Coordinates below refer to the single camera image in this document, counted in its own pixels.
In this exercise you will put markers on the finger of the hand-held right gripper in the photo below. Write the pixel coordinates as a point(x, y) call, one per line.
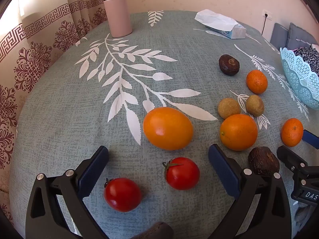
point(311, 139)
point(290, 156)

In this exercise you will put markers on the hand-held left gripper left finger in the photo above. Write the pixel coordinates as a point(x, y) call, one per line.
point(93, 171)

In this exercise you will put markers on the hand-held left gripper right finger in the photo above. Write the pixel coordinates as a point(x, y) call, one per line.
point(223, 170)

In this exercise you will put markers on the small tangerine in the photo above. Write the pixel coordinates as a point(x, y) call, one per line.
point(292, 132)
point(256, 81)

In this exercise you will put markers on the dark brown wrinkled fruit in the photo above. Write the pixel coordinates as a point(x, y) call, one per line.
point(263, 161)
point(229, 64)

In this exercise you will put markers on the red tomato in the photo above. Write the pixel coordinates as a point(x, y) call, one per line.
point(182, 173)
point(122, 194)

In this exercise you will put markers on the large orange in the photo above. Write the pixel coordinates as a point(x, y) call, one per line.
point(238, 132)
point(168, 128)

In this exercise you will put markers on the small brown kiwi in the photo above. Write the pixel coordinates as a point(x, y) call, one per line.
point(228, 108)
point(254, 105)

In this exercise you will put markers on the light blue lattice basket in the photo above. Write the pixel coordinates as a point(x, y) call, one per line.
point(299, 77)

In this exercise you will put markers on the grey-green leaf print tablecloth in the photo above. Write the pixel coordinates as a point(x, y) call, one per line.
point(74, 129)

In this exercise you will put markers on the leopard print cloth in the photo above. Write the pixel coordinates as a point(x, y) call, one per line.
point(310, 56)

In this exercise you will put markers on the dark brown rounded object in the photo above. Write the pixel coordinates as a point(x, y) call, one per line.
point(154, 231)

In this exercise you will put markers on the beige patterned curtain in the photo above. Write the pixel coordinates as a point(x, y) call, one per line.
point(37, 42)

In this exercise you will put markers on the white tissue sheet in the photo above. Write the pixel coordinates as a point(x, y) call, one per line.
point(214, 18)

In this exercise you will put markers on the pink insulated bottle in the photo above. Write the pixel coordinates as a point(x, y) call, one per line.
point(117, 12)

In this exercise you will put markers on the white wall socket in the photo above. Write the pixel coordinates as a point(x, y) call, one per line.
point(267, 14)

